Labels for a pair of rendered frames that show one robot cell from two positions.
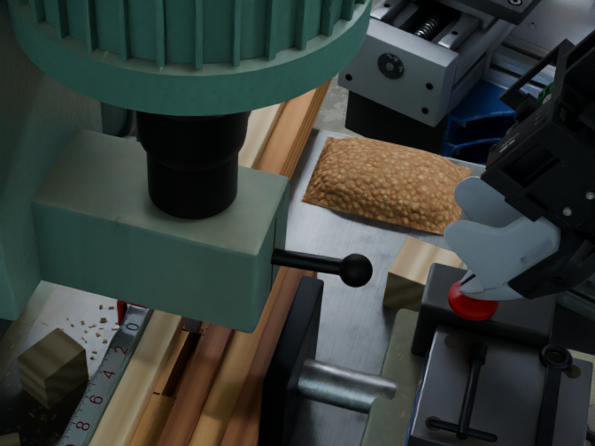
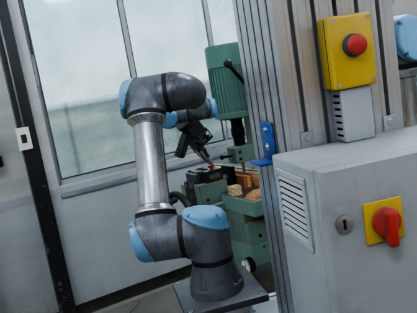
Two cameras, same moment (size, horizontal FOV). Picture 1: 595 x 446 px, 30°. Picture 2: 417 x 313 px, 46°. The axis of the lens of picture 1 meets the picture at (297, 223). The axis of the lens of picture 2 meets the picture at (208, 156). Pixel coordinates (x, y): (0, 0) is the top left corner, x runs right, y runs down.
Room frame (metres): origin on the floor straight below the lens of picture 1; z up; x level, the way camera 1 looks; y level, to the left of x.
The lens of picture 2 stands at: (1.96, -1.43, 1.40)
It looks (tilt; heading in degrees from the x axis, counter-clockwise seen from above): 10 degrees down; 139
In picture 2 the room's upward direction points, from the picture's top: 9 degrees counter-clockwise
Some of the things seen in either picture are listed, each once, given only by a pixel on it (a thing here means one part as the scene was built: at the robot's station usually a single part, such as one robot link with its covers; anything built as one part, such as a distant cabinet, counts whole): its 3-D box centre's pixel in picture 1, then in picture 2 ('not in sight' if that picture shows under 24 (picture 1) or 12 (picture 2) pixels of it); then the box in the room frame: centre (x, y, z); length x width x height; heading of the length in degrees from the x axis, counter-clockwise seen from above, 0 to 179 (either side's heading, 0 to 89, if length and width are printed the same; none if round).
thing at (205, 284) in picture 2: not in sight; (214, 271); (0.97, -0.62, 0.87); 0.15 x 0.15 x 0.10
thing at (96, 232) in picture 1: (163, 235); (245, 154); (0.47, 0.08, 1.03); 0.14 x 0.07 x 0.09; 78
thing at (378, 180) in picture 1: (390, 173); (260, 191); (0.67, -0.07, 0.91); 0.12 x 0.09 x 0.03; 78
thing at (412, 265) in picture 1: (422, 280); (234, 190); (0.55, -0.09, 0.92); 0.04 x 0.04 x 0.04; 69
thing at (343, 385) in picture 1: (336, 385); (223, 177); (0.43, -0.03, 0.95); 0.09 x 0.07 x 0.09; 168
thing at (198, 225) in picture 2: not in sight; (205, 231); (0.97, -0.62, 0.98); 0.13 x 0.12 x 0.14; 44
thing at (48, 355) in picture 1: (53, 367); not in sight; (0.52, 0.18, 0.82); 0.04 x 0.03 x 0.04; 144
